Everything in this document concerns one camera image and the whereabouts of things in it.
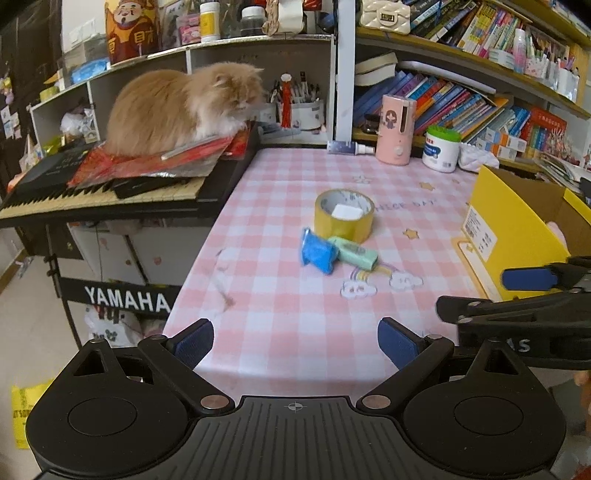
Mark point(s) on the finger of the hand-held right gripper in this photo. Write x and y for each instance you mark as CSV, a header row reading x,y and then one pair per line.
x,y
466,308
526,279

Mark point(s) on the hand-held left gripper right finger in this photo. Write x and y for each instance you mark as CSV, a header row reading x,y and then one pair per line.
x,y
397,344

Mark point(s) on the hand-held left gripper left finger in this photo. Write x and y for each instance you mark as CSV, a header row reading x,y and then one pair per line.
x,y
196,344

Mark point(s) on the yellow cardboard box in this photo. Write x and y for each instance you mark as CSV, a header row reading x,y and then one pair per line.
x,y
517,230

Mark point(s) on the pale pink pig plush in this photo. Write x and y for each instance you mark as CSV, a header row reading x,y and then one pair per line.
x,y
557,230

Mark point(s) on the white printed bag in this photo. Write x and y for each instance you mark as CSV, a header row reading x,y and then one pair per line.
x,y
120,325

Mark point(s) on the black keyboard stand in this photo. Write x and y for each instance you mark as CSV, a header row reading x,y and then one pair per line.
x,y
124,300

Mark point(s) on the pink checked tablecloth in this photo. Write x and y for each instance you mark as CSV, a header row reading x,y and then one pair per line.
x,y
277,300

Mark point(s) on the white cabinet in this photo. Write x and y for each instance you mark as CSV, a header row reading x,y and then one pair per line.
x,y
175,254

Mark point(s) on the small mint green case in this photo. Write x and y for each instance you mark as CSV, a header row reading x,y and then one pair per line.
x,y
358,254

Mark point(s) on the stack of papers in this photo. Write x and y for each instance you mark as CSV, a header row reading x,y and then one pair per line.
x,y
561,168

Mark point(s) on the blue packet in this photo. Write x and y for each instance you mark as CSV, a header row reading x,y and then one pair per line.
x,y
317,251

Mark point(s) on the white tissue pack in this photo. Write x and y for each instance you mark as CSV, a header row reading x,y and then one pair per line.
x,y
478,159

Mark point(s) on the white orange medicine box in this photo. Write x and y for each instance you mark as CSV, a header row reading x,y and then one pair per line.
x,y
511,142
501,152

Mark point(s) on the small white block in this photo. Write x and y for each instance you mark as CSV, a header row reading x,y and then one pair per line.
x,y
347,211

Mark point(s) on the colourful flower bundle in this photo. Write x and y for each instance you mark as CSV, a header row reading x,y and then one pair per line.
x,y
565,143

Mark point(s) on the yellow tape roll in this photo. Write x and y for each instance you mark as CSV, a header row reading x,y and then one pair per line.
x,y
323,222

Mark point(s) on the red boxed book set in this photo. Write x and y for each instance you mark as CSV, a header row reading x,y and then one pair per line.
x,y
547,131

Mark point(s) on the white jar green lid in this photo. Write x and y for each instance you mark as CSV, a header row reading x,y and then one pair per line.
x,y
441,154

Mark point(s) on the black electronic keyboard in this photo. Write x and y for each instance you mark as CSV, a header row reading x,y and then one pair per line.
x,y
221,182

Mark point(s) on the yellow plastic bag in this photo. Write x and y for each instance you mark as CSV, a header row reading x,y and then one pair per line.
x,y
30,415

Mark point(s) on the pink dispenser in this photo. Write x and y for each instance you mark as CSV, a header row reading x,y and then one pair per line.
x,y
395,134

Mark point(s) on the row of leaning blue books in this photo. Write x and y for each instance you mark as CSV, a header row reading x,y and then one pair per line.
x,y
443,104

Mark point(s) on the red foil packaging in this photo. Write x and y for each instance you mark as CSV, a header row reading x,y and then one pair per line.
x,y
115,166

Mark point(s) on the pen holder with markers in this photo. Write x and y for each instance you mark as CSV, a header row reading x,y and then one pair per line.
x,y
538,64

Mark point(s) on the white paper sheets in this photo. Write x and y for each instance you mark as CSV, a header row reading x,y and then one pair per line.
x,y
443,74

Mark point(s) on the pink pastel bottle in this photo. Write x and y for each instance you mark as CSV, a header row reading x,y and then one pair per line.
x,y
520,50

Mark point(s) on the orange fluffy cat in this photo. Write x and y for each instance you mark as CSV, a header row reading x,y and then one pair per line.
x,y
175,106

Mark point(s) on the white round pen holder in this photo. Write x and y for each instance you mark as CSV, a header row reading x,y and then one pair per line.
x,y
302,117

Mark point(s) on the wooden bookshelf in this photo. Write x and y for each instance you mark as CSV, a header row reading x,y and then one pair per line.
x,y
345,92

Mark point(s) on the clear plastic bag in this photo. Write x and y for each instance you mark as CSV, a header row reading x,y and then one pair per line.
x,y
78,124

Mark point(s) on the thick lying books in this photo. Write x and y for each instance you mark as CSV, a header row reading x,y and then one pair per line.
x,y
376,69

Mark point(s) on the row of thin colourful books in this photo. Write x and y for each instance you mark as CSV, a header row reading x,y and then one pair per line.
x,y
471,27

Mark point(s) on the white cubby shelf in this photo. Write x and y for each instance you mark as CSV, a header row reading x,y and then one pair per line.
x,y
221,50

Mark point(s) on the cream quilted bag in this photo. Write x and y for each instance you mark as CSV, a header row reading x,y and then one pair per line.
x,y
383,16

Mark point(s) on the small pink box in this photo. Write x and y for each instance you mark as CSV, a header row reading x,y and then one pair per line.
x,y
189,30

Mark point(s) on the fortune god figure box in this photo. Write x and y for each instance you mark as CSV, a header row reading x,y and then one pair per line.
x,y
131,32

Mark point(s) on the white bottle yellow label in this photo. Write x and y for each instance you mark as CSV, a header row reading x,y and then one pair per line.
x,y
210,23

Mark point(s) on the dark glass jar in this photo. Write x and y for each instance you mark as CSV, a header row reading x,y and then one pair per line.
x,y
253,23

